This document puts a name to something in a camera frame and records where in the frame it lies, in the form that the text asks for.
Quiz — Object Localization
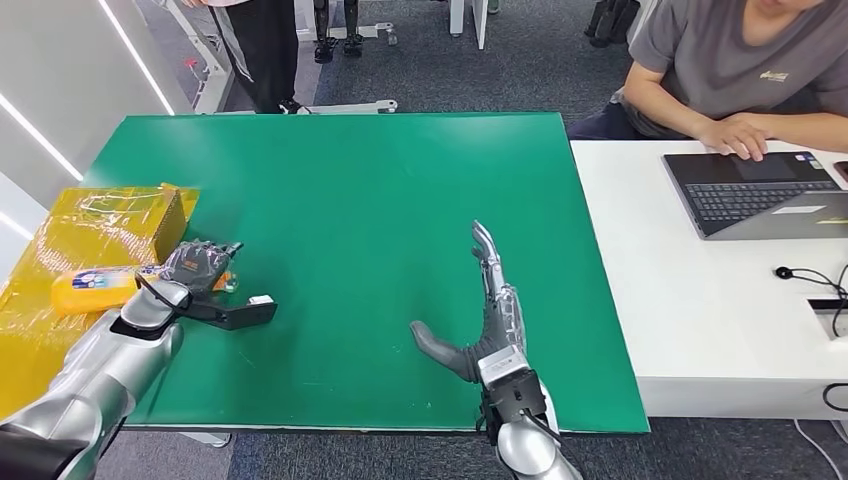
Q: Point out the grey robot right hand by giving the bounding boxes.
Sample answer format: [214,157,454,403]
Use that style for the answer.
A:
[409,220,528,385]

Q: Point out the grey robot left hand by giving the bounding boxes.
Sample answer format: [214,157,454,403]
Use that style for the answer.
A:
[158,240,244,297]

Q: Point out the orange plastic bottle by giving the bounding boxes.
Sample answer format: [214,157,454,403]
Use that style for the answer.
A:
[51,263,240,317]

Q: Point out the yellow taped cardboard box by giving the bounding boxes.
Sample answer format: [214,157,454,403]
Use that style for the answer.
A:
[0,183,202,422]

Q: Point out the green table board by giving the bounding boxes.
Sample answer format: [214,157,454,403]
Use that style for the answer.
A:
[79,111,651,435]

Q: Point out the standing person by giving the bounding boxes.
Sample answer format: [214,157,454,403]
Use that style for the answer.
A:
[182,0,313,116]

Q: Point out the black robot legs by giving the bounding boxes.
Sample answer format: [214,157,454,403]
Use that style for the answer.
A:
[313,0,367,66]

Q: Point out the dark grey laptop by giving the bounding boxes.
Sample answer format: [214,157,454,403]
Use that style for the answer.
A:
[662,152,848,242]

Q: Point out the person's hand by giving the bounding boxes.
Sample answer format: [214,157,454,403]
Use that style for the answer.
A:
[695,117,770,162]

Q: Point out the white desk leg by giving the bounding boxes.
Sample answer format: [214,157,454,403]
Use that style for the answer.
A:
[449,0,491,52]

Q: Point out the black chair base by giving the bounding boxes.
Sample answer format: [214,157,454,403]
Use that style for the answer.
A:
[584,0,643,50]

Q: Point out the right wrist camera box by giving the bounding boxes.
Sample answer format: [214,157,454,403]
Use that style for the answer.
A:
[477,352,532,392]

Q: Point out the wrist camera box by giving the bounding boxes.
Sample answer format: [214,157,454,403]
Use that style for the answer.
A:
[477,352,532,392]
[187,294,279,332]

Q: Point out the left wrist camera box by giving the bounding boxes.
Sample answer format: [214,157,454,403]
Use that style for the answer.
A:
[187,294,279,332]

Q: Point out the white metal stand frame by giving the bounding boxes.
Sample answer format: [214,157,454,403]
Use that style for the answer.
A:
[162,0,400,117]

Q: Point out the black cable with round plug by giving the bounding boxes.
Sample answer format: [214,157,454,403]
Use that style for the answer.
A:
[773,263,848,301]

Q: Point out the white cable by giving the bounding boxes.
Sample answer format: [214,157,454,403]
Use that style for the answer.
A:
[793,419,848,480]

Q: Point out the black looped cable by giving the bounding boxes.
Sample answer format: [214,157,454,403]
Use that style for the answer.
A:
[821,382,848,413]

